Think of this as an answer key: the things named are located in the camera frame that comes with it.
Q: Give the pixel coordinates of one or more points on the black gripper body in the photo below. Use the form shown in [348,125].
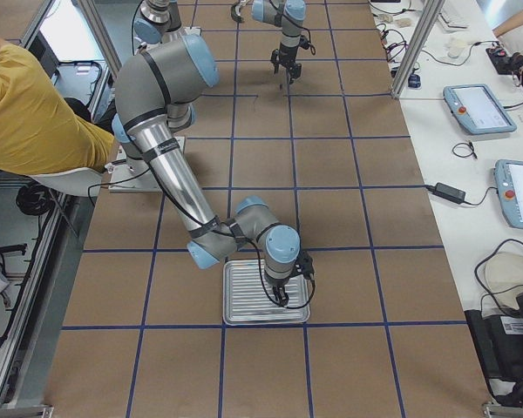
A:
[276,286]
[286,60]

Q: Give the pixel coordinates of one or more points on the silver ribbed metal tray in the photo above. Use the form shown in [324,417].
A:
[245,303]

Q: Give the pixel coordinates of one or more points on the olive brake shoe part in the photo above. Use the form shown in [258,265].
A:
[235,12]

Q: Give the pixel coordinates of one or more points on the blue teach pendant far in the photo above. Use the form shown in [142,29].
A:
[477,110]

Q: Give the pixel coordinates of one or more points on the blue teach pendant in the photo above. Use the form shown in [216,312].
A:
[508,175]
[477,110]

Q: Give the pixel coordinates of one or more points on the black power adapter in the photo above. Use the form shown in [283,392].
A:
[447,192]

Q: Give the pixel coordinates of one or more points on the black device box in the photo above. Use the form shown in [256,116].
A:
[498,341]

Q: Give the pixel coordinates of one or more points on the blue teach pendant near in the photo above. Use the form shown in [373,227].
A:
[508,175]

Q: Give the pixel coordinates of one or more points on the person in yellow shirt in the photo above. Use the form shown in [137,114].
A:
[40,132]

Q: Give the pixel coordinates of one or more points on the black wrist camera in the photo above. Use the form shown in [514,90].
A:
[306,44]
[304,265]

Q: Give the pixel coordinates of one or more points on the aluminium frame post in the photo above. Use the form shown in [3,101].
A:
[422,31]

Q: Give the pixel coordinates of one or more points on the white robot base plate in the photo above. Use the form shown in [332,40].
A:
[133,175]

